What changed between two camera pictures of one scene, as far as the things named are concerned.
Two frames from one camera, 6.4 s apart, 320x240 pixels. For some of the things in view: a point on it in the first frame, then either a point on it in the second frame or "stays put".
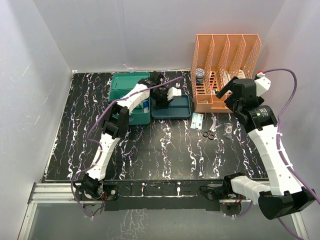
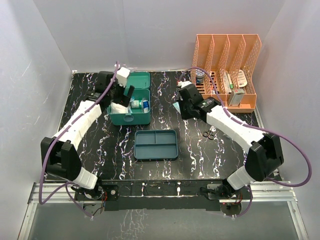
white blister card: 241,75 stays put
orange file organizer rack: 218,59 stays put
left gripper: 165,104 to 124,100
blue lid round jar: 200,75 stays put
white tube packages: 226,78 stays put
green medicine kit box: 120,82 stays put
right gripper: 229,87 to 183,115
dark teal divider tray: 179,108 to 155,144
